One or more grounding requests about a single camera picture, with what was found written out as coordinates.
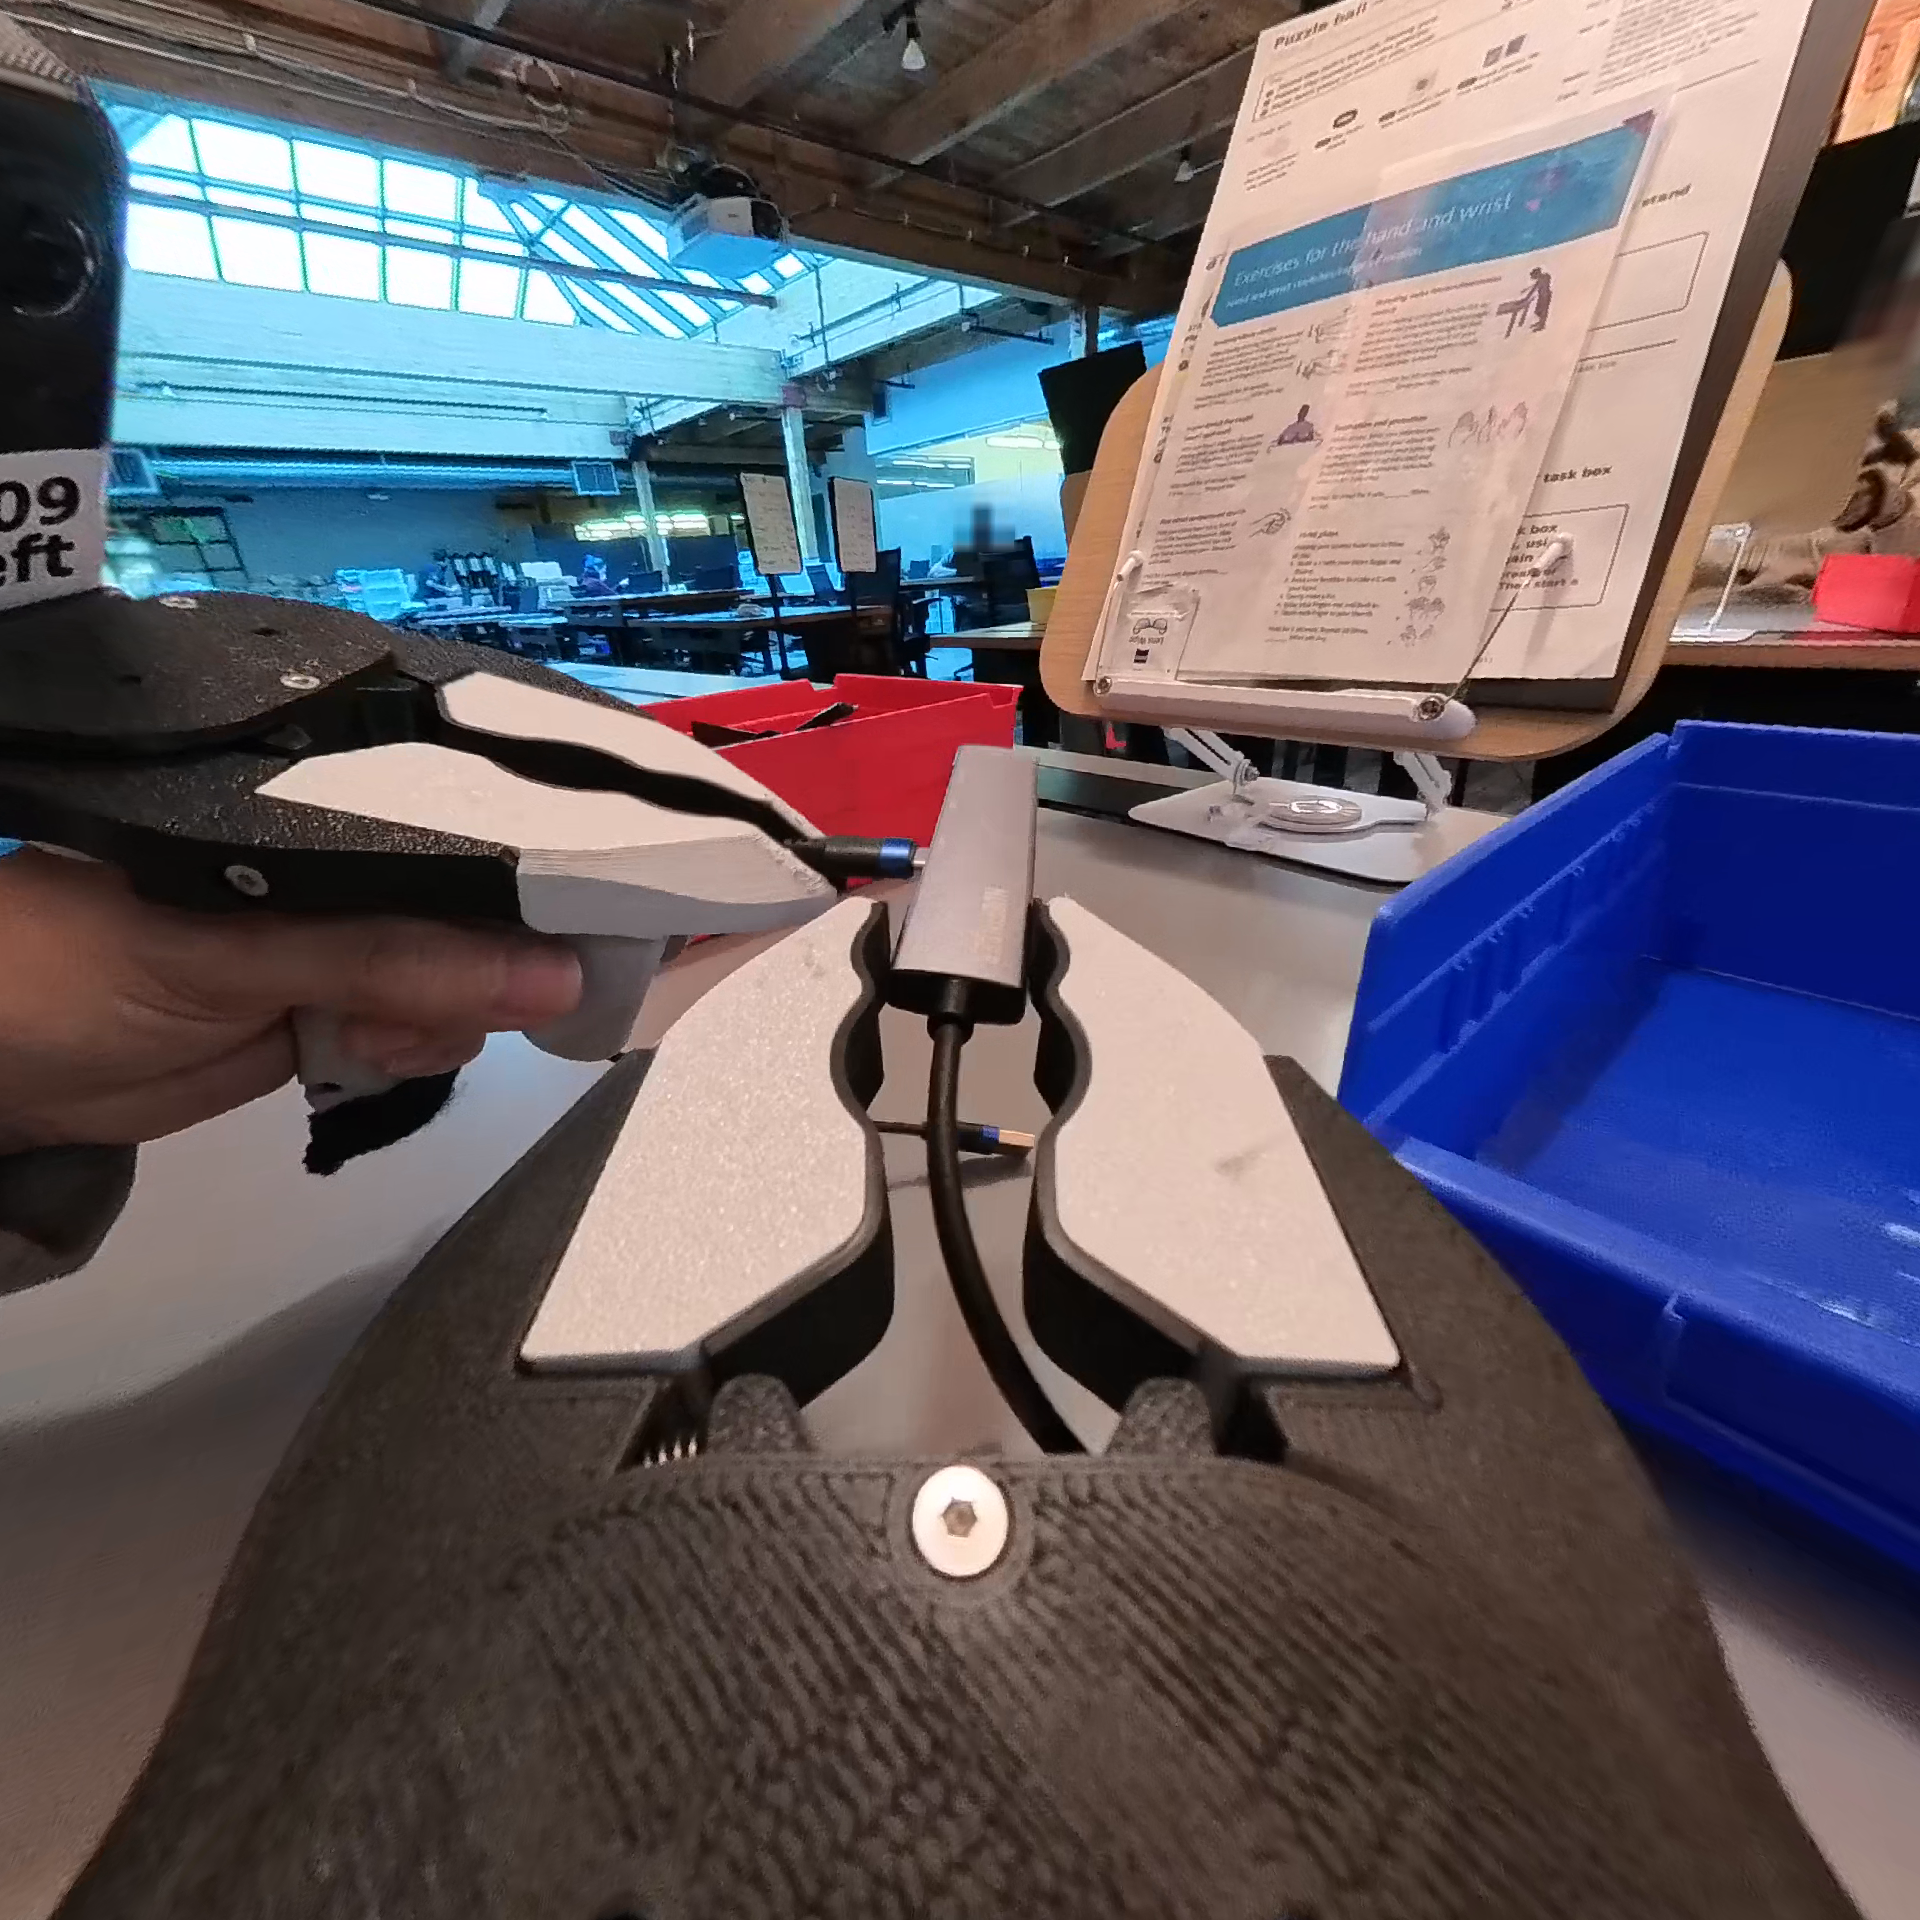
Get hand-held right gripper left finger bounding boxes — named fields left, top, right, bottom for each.
left=515, top=895, right=899, bottom=1402

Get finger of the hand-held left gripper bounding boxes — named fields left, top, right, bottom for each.
left=432, top=670, right=826, bottom=845
left=253, top=741, right=843, bottom=942

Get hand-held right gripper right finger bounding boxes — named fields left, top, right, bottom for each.
left=1026, top=891, right=1404, bottom=1408

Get black hub cable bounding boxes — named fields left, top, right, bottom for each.
left=928, top=1010, right=1083, bottom=1452

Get red plastic bin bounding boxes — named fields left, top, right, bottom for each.
left=635, top=673, right=1026, bottom=867

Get grey USB hub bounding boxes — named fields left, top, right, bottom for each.
left=883, top=744, right=1040, bottom=1030

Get person's left hand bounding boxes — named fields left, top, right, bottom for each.
left=0, top=868, right=588, bottom=1161

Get row of work tables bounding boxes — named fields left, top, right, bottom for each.
left=404, top=581, right=929, bottom=678

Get blue plastic bin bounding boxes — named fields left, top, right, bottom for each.
left=1337, top=720, right=1920, bottom=1574

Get wooden document stand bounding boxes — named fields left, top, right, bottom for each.
left=1039, top=0, right=1880, bottom=891

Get ceiling projector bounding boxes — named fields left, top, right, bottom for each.
left=666, top=157, right=793, bottom=276

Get skylight windows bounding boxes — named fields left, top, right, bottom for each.
left=121, top=104, right=818, bottom=329

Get printed exercise sheet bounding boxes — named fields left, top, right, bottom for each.
left=1154, top=91, right=1678, bottom=696

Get white instruction sheet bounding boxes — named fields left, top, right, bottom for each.
left=1115, top=0, right=1854, bottom=683

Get small red box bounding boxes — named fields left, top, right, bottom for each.
left=1807, top=553, right=1920, bottom=634

